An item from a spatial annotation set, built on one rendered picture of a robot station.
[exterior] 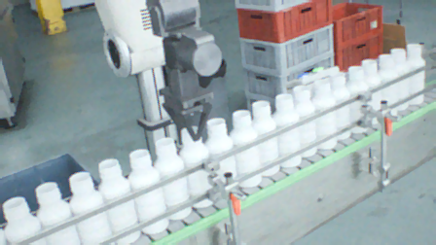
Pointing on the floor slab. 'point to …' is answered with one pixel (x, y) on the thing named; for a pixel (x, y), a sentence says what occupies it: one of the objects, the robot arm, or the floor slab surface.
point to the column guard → (51, 17)
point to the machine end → (10, 65)
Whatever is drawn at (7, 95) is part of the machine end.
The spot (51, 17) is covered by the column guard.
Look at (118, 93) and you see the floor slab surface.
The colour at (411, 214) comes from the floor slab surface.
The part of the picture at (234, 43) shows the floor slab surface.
